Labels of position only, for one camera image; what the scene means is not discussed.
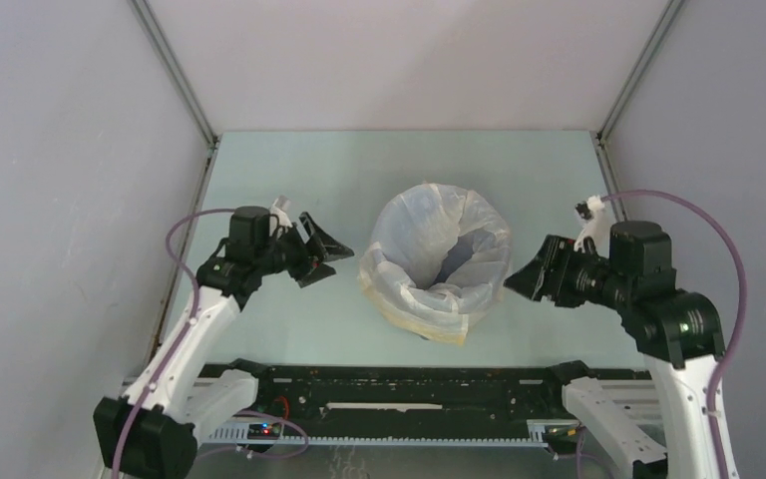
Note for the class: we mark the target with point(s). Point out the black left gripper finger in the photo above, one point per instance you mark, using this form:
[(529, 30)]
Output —
[(321, 245), (313, 273)]

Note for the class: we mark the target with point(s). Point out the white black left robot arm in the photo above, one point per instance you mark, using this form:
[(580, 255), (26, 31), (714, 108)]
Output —
[(155, 428)]

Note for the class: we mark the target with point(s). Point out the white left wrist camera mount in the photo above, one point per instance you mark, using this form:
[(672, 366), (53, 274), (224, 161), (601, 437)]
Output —
[(280, 222)]

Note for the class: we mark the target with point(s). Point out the translucent yellowish trash bag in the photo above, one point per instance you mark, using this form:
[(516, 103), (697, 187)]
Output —
[(437, 260)]

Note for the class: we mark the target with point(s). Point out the corner aluminium post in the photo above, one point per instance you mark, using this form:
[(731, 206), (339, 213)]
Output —
[(645, 59), (150, 23)]

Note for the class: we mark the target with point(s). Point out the light blue slotted cable duct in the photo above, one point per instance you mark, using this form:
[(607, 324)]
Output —
[(262, 433)]

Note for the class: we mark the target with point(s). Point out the left corner aluminium post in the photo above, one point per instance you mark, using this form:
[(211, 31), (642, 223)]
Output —
[(150, 23)]

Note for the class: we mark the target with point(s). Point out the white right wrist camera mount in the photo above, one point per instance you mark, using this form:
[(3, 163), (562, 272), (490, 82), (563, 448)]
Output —
[(592, 216)]

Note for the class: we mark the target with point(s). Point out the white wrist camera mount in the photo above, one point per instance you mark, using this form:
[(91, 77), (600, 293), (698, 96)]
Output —
[(592, 216), (280, 222)]

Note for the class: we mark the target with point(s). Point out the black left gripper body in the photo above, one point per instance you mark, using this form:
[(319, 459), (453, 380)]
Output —
[(297, 257)]

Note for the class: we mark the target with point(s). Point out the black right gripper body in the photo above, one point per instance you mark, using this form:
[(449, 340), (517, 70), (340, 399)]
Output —
[(589, 277)]

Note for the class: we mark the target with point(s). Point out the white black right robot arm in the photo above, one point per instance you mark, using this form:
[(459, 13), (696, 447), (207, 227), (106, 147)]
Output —
[(677, 332)]

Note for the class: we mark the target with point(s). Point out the right corner aluminium post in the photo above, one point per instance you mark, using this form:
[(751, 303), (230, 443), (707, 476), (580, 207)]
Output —
[(645, 59)]

